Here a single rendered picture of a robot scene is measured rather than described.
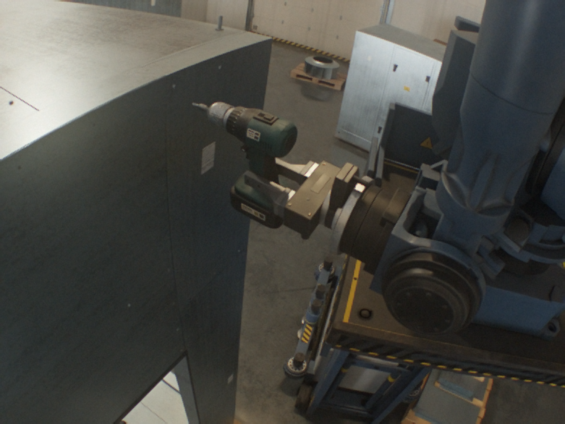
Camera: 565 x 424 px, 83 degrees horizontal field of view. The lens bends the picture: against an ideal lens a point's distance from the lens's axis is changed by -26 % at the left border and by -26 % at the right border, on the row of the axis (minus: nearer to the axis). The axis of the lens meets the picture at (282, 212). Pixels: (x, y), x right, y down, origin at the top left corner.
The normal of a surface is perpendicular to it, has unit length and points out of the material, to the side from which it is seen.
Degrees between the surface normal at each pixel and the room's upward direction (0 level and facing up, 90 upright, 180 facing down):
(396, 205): 6
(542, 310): 90
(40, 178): 90
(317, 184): 12
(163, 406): 0
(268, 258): 0
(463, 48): 90
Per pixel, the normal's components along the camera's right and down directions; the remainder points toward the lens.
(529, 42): -0.59, 0.55
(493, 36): -0.96, 0.17
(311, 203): 0.01, -0.63
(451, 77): -0.79, 0.32
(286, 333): 0.13, -0.75
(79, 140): 0.84, 0.43
